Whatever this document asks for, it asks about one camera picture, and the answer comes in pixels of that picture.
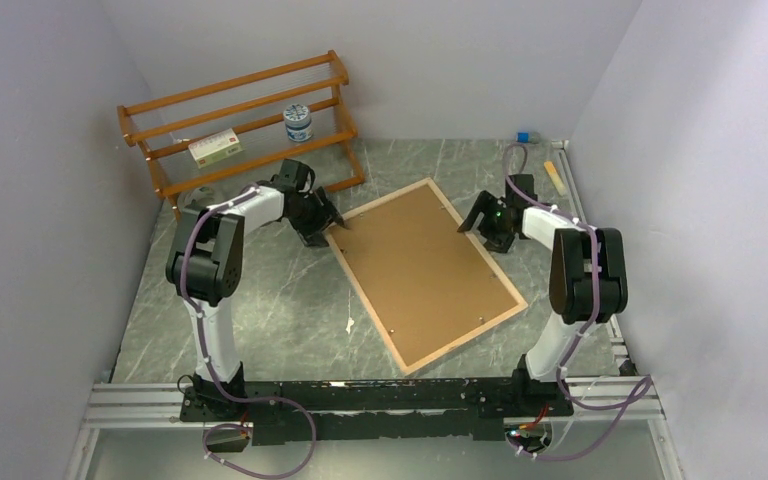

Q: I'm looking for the orange wooden shelf rack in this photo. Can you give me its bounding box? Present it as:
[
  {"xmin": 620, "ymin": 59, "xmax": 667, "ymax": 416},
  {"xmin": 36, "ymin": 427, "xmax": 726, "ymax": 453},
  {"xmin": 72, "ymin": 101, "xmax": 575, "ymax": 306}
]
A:
[{"xmin": 117, "ymin": 50, "xmax": 366, "ymax": 215}]

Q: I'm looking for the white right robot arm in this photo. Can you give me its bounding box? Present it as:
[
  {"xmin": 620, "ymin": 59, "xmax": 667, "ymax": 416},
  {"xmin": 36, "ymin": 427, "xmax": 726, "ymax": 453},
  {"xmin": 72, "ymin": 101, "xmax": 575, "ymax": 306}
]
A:
[{"xmin": 458, "ymin": 174, "xmax": 629, "ymax": 415}]

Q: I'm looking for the aluminium rail frame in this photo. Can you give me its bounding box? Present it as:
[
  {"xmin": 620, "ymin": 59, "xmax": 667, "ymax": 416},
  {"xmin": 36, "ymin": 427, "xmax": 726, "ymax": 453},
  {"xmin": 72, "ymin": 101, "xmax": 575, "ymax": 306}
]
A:
[{"xmin": 67, "ymin": 140, "xmax": 683, "ymax": 479}]

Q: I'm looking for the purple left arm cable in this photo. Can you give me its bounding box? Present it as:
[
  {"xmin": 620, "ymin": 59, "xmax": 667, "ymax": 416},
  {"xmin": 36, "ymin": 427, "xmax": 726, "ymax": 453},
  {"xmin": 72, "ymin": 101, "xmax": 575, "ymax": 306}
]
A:
[{"xmin": 179, "ymin": 186, "xmax": 319, "ymax": 480}]

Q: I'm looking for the small yellow wooden stick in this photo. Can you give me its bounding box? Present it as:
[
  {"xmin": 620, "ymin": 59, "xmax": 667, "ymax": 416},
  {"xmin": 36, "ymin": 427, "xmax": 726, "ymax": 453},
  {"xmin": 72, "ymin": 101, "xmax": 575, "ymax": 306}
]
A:
[{"xmin": 543, "ymin": 161, "xmax": 568, "ymax": 196}]

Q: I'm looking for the white blue jar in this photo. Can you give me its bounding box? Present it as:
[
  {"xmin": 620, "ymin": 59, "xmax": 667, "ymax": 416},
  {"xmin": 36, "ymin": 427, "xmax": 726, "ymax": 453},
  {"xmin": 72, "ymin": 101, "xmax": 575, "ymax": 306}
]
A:
[{"xmin": 283, "ymin": 104, "xmax": 313, "ymax": 143}]

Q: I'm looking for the light wooden picture frame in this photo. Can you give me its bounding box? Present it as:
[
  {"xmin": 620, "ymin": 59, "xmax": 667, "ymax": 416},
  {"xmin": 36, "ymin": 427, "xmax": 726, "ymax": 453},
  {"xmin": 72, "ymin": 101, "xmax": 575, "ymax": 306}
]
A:
[{"xmin": 323, "ymin": 176, "xmax": 530, "ymax": 378}]

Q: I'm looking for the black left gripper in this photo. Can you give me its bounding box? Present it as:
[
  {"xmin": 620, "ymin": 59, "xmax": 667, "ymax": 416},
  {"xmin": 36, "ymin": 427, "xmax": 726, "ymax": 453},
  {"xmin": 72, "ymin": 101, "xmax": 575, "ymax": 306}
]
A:
[{"xmin": 288, "ymin": 188, "xmax": 348, "ymax": 248}]

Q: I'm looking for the clear tape roll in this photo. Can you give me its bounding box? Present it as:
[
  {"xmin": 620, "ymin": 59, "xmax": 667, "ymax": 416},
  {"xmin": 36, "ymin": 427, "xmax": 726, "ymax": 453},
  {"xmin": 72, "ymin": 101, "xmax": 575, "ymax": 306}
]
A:
[{"xmin": 178, "ymin": 185, "xmax": 221, "ymax": 208}]

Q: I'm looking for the white green box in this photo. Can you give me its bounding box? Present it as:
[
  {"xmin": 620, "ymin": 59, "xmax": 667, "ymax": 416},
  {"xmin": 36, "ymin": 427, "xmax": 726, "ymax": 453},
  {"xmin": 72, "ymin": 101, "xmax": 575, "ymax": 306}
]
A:
[{"xmin": 188, "ymin": 129, "xmax": 243, "ymax": 169}]

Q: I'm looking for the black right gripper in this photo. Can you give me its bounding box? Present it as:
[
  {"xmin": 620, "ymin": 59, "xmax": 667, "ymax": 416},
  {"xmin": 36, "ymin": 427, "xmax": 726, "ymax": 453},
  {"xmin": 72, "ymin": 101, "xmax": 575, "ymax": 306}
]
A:
[{"xmin": 456, "ymin": 192, "xmax": 513, "ymax": 254}]

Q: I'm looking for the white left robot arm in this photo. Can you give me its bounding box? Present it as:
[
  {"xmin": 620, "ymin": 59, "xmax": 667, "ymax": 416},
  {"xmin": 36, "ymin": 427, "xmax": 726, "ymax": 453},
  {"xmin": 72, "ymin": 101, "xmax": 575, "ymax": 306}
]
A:
[{"xmin": 165, "ymin": 159, "xmax": 346, "ymax": 420}]

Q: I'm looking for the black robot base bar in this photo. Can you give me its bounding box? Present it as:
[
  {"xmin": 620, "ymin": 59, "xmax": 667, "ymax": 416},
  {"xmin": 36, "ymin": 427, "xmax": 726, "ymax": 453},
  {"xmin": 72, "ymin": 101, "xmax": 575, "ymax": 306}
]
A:
[{"xmin": 179, "ymin": 369, "xmax": 574, "ymax": 446}]

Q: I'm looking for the blue capped small bottle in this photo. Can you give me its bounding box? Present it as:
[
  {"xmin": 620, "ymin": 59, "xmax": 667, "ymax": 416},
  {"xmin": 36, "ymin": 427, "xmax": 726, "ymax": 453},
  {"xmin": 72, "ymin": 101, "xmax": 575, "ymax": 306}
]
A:
[{"xmin": 516, "ymin": 131, "xmax": 543, "ymax": 144}]

